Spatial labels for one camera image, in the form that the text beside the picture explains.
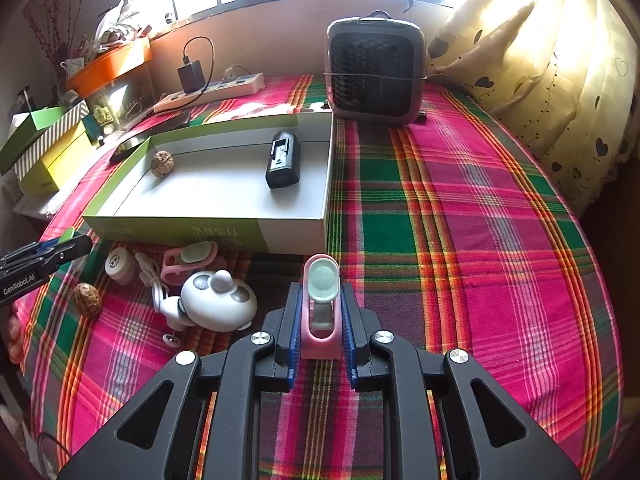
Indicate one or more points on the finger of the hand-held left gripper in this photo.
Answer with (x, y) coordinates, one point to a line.
(45, 246)
(75, 249)

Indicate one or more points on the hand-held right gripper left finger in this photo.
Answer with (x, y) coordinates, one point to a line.
(295, 340)

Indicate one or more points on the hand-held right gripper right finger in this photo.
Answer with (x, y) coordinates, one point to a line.
(348, 340)

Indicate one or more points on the small white round cap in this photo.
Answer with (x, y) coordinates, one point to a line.
(120, 266)

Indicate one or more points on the brown walnut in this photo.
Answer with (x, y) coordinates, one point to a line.
(88, 301)
(163, 164)

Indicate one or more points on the pink clip with green pad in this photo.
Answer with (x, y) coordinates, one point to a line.
(172, 267)
(322, 280)

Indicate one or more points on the white panda-shaped gadget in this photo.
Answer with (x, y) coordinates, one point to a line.
(210, 310)

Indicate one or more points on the small white mushroom-shaped gadget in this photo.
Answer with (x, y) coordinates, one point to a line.
(172, 311)

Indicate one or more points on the shallow green cardboard box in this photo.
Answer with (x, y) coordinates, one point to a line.
(225, 185)

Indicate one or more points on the black battery charger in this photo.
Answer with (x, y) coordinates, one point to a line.
(282, 170)

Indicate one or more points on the person's left hand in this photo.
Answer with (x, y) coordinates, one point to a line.
(15, 332)

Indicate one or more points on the white folded paper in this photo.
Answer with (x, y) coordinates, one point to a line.
(37, 205)

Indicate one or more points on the green box lid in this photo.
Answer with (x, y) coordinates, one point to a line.
(20, 150)

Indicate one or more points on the black smartphone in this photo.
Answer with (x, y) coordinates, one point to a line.
(127, 149)

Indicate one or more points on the plaid tablecloth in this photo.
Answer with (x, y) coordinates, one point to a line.
(450, 260)

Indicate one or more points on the small green desk clock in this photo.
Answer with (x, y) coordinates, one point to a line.
(102, 116)

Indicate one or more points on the dark flat case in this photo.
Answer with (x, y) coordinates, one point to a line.
(167, 121)

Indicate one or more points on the white mug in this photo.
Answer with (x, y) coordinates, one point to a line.
(71, 67)

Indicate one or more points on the orange tray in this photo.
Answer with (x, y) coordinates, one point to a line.
(110, 67)

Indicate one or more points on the black power adapter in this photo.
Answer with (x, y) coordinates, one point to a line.
(191, 77)

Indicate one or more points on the dried red berry branches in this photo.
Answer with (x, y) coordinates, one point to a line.
(50, 35)

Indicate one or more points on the beige power strip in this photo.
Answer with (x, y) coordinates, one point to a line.
(235, 85)

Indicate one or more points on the pale leafy plant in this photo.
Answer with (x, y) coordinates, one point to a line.
(117, 22)

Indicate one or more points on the white plug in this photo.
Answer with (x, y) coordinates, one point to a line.
(231, 74)

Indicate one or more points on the cream curtain with hearts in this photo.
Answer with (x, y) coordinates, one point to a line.
(550, 85)

